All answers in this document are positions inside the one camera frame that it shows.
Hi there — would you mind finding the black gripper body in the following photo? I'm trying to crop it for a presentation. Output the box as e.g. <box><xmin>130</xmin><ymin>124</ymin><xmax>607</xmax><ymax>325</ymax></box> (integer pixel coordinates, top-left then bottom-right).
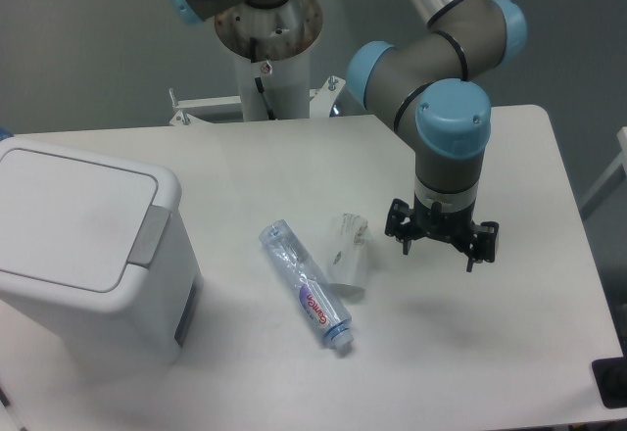
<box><xmin>410</xmin><ymin>196</ymin><xmax>476</xmax><ymax>248</ymax></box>

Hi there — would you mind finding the crumpled white paper cup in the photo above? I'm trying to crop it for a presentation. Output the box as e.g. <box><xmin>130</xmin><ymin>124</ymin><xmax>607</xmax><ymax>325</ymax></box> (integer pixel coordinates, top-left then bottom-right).
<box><xmin>326</xmin><ymin>213</ymin><xmax>372</xmax><ymax>301</ymax></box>

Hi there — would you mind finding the black pedestal cable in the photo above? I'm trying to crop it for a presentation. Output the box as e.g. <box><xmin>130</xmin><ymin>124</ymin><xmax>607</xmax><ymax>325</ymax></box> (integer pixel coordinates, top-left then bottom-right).
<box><xmin>249</xmin><ymin>36</ymin><xmax>276</xmax><ymax>120</ymax></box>

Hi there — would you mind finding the white mounting bracket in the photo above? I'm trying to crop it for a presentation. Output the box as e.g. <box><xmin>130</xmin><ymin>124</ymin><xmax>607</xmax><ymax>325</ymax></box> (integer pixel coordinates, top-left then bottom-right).
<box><xmin>169</xmin><ymin>88</ymin><xmax>243</xmax><ymax>126</ymax></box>
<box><xmin>309</xmin><ymin>75</ymin><xmax>347</xmax><ymax>119</ymax></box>

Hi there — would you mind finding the clear plastic water bottle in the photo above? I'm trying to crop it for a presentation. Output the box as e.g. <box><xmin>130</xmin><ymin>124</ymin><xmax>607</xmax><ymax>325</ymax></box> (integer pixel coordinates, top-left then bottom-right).
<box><xmin>259</xmin><ymin>219</ymin><xmax>354</xmax><ymax>357</ymax></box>

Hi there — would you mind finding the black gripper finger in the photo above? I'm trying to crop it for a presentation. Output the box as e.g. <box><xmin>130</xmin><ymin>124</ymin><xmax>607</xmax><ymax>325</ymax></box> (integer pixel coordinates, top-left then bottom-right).
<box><xmin>453</xmin><ymin>221</ymin><xmax>500</xmax><ymax>272</ymax></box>
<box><xmin>384</xmin><ymin>198</ymin><xmax>416</xmax><ymax>255</ymax></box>

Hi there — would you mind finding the white frame at right edge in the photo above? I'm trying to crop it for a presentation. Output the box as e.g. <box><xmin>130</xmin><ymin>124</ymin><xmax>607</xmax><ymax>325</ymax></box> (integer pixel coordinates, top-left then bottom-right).
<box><xmin>579</xmin><ymin>126</ymin><xmax>626</xmax><ymax>220</ymax></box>

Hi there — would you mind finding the white right mounting bracket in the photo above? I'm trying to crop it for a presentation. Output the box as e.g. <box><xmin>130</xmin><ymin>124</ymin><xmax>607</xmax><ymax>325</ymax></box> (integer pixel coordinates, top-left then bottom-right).
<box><xmin>309</xmin><ymin>75</ymin><xmax>347</xmax><ymax>119</ymax></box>

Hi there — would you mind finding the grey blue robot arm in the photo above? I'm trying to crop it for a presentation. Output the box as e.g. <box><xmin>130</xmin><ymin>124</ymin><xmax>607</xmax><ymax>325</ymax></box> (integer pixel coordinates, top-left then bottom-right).
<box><xmin>170</xmin><ymin>0</ymin><xmax>527</xmax><ymax>265</ymax></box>

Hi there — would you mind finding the white push-button trash can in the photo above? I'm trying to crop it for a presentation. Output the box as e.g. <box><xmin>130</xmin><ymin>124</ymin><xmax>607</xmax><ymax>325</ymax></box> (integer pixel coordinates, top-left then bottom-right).
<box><xmin>1</xmin><ymin>137</ymin><xmax>203</xmax><ymax>362</ymax></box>

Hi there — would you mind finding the white left mounting bracket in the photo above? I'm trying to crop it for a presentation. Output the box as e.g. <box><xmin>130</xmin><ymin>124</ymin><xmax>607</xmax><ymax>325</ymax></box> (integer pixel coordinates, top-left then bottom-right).
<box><xmin>169</xmin><ymin>88</ymin><xmax>243</xmax><ymax>126</ymax></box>

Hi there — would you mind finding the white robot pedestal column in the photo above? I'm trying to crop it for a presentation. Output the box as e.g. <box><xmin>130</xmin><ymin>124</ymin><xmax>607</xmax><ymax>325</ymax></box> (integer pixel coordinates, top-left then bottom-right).
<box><xmin>215</xmin><ymin>0</ymin><xmax>323</xmax><ymax>121</ymax></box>

